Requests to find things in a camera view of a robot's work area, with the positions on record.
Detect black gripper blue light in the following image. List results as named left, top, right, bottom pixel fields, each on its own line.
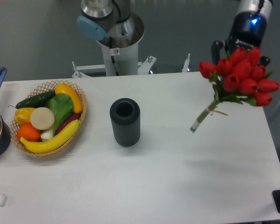
left=211, top=11, right=271, bottom=67

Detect red tulip bouquet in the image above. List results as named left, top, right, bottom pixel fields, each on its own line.
left=190, top=47, right=279, bottom=133

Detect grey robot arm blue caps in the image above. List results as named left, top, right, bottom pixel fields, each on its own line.
left=77, top=0, right=273, bottom=63

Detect dark grey ribbed vase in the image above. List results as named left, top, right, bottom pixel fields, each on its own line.
left=109, top=98, right=140, bottom=147

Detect purple eggplant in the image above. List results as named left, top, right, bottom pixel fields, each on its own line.
left=56, top=113, right=80, bottom=134

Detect yellow squash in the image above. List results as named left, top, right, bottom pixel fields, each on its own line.
left=55, top=83, right=83, bottom=114

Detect green bok choy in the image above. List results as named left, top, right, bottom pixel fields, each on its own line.
left=41, top=93, right=73, bottom=141

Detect green cucumber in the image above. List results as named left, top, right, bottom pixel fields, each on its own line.
left=8, top=91, right=56, bottom=109

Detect beige round disc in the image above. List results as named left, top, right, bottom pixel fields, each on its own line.
left=30, top=107, right=55, bottom=130

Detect yellow banana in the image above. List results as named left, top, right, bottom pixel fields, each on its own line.
left=20, top=119, right=80, bottom=154

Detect yellow bell pepper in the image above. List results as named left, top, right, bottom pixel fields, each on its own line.
left=14, top=107, right=35, bottom=126

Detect orange fruit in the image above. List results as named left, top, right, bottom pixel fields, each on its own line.
left=17, top=124, right=41, bottom=142

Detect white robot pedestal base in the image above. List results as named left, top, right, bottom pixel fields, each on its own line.
left=71, top=40, right=191, bottom=79

